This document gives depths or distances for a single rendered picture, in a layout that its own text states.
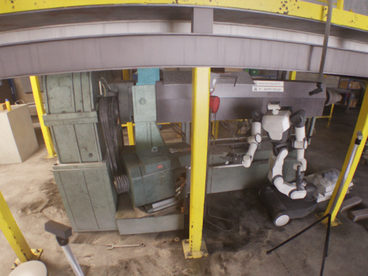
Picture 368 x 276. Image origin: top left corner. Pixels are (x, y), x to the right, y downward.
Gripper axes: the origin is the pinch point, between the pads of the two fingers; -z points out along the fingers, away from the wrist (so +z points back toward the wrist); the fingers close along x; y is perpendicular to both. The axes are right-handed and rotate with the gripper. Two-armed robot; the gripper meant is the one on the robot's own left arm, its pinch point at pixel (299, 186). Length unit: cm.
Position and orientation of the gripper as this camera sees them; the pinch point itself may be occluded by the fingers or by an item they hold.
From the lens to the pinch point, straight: 237.1
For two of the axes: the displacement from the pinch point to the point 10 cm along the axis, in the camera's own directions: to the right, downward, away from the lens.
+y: 6.9, 0.8, -7.2
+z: -1.5, -9.6, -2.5
